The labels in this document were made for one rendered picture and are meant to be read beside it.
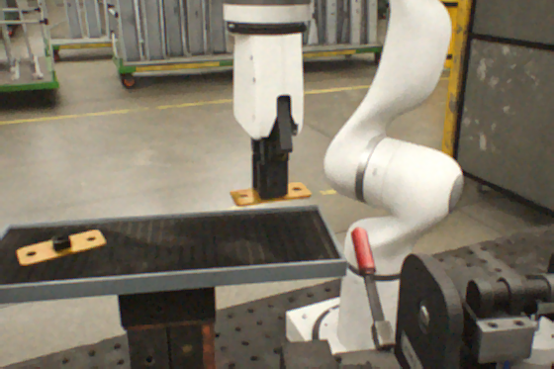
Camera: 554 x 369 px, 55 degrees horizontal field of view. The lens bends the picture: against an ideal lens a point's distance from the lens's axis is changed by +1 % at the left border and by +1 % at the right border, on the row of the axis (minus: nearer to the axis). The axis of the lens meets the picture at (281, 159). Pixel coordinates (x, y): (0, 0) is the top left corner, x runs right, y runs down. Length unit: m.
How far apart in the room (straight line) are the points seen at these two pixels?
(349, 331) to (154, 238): 0.53
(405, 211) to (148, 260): 0.44
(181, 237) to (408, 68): 0.44
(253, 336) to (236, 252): 0.64
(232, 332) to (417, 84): 0.67
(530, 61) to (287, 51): 2.84
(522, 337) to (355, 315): 0.53
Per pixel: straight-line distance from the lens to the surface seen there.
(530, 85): 3.27
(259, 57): 0.48
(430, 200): 0.84
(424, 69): 0.86
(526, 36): 3.29
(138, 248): 0.60
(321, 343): 0.55
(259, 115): 0.49
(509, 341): 0.52
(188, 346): 0.62
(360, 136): 0.88
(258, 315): 1.26
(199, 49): 7.57
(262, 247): 0.58
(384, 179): 0.85
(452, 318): 0.48
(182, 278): 0.53
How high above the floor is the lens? 1.44
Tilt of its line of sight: 20 degrees down
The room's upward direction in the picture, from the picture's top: straight up
